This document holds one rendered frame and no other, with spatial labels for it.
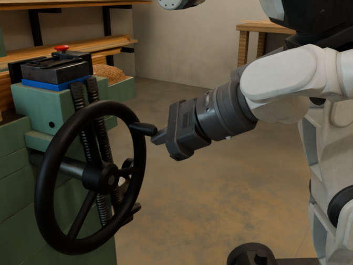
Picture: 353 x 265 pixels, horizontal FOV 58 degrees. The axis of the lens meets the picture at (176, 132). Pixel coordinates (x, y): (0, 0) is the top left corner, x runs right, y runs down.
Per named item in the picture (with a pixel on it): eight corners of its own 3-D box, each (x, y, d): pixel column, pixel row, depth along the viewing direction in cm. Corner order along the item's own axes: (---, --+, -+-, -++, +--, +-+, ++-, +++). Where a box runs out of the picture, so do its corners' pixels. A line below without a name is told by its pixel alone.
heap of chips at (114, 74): (111, 84, 87) (110, 70, 85) (72, 78, 93) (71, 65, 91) (131, 77, 94) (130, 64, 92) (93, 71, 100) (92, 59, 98)
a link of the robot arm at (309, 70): (265, 121, 53) (355, 105, 45) (237, 102, 47) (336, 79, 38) (265, 86, 55) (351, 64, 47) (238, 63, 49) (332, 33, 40)
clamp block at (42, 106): (64, 140, 61) (56, 94, 57) (16, 127, 67) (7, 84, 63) (113, 115, 73) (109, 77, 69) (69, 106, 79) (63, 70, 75)
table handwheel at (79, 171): (113, 269, 66) (11, 241, 42) (44, 237, 74) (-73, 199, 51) (166, 146, 77) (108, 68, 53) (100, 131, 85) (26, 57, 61)
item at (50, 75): (59, 91, 59) (54, 61, 57) (18, 84, 64) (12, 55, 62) (105, 76, 70) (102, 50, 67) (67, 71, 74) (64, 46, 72)
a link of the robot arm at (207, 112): (191, 171, 61) (247, 154, 54) (157, 149, 55) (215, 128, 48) (194, 116, 68) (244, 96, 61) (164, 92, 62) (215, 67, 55)
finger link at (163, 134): (148, 136, 64) (171, 126, 60) (158, 143, 66) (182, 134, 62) (147, 143, 63) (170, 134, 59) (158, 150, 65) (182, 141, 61)
